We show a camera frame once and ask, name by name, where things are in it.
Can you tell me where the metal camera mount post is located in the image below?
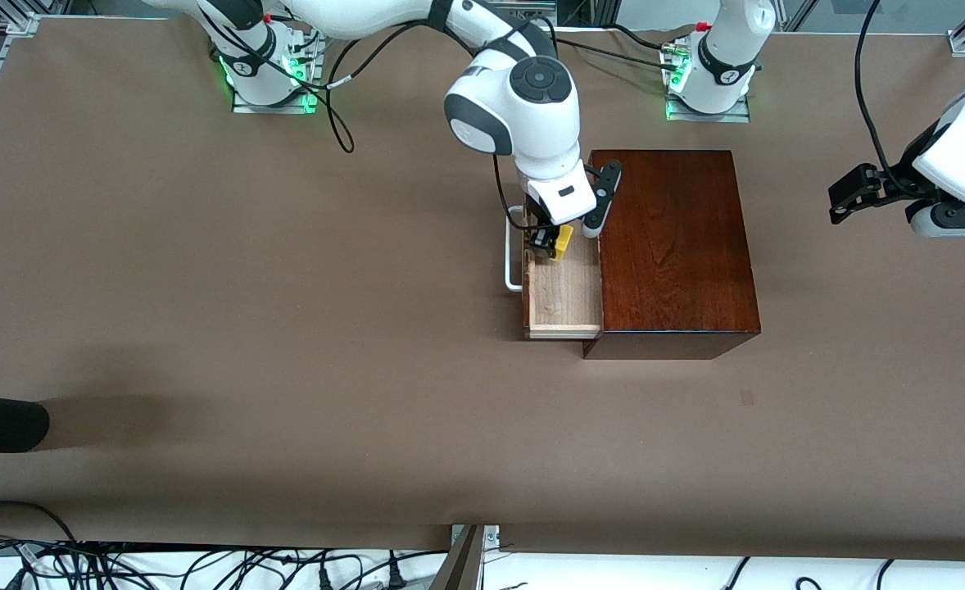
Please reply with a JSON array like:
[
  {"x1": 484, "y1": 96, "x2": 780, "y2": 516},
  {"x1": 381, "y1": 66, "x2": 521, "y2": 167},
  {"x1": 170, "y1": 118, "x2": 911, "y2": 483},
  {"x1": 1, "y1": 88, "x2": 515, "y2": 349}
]
[{"x1": 429, "y1": 523, "x2": 501, "y2": 590}]

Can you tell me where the dark wooden drawer cabinet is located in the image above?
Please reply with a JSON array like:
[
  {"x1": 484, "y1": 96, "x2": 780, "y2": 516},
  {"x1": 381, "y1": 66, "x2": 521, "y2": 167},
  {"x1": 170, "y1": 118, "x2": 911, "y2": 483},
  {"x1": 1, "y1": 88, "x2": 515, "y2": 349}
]
[{"x1": 582, "y1": 149, "x2": 763, "y2": 361}]

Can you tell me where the wooden drawer with white handle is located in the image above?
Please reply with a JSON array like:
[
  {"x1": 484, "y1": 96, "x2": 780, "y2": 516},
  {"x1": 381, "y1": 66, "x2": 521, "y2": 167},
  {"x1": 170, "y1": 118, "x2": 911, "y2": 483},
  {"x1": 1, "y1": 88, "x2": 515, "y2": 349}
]
[{"x1": 505, "y1": 176, "x2": 605, "y2": 341}]

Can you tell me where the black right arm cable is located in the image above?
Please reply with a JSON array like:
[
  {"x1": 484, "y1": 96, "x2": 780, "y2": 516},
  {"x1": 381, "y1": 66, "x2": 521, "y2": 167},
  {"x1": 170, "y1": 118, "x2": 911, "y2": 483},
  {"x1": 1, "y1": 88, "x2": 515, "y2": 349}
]
[{"x1": 319, "y1": 16, "x2": 553, "y2": 157}]

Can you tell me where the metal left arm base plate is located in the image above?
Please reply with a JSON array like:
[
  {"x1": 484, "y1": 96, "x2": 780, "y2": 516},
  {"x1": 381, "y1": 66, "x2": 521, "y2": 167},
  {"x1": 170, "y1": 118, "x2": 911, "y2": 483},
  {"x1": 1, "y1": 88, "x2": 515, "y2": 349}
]
[{"x1": 664, "y1": 92, "x2": 752, "y2": 124}]

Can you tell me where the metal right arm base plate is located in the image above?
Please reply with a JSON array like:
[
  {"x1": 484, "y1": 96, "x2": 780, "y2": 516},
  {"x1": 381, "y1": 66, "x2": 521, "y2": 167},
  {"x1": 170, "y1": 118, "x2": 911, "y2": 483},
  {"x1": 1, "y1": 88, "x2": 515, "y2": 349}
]
[{"x1": 231, "y1": 23, "x2": 325, "y2": 116}]

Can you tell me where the grey metal rail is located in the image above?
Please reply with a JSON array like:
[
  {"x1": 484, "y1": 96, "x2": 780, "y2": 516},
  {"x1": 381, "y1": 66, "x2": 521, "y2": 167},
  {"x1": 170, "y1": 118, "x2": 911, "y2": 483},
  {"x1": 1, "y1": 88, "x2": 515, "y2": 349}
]
[{"x1": 491, "y1": 0, "x2": 557, "y2": 19}]

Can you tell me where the black arched cable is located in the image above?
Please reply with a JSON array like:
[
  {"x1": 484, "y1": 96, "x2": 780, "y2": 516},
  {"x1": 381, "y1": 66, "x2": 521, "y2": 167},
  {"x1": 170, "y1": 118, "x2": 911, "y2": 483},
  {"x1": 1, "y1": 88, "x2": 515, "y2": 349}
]
[{"x1": 0, "y1": 499, "x2": 82, "y2": 548}]

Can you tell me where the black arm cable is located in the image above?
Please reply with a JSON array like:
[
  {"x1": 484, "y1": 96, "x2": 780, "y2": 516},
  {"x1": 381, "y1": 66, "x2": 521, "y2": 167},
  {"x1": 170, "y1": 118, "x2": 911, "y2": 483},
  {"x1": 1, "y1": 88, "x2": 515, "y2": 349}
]
[
  {"x1": 319, "y1": 16, "x2": 553, "y2": 157},
  {"x1": 854, "y1": 0, "x2": 909, "y2": 193}
]

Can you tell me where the aluminium frame structure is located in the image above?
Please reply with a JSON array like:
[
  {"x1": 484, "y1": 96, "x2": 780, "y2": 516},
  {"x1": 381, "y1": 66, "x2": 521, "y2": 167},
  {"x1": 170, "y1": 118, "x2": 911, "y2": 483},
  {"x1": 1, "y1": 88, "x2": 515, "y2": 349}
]
[{"x1": 482, "y1": 0, "x2": 619, "y2": 27}]

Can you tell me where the brown table cover sheet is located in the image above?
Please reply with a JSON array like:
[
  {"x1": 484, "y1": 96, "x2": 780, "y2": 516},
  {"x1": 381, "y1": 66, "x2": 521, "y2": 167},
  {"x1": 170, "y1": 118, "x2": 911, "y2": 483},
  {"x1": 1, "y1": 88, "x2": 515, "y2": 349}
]
[{"x1": 0, "y1": 16, "x2": 965, "y2": 563}]

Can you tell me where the black base cable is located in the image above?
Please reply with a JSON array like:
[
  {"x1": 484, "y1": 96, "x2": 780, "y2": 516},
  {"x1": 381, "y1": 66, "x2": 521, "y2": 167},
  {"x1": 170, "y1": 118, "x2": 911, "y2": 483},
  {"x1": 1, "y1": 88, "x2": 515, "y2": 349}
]
[
  {"x1": 552, "y1": 37, "x2": 672, "y2": 66},
  {"x1": 608, "y1": 22, "x2": 668, "y2": 50}
]

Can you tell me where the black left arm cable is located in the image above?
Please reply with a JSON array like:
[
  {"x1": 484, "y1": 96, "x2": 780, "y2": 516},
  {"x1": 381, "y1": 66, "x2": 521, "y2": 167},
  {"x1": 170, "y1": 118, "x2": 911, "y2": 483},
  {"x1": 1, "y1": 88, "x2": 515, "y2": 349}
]
[{"x1": 854, "y1": 0, "x2": 909, "y2": 193}]

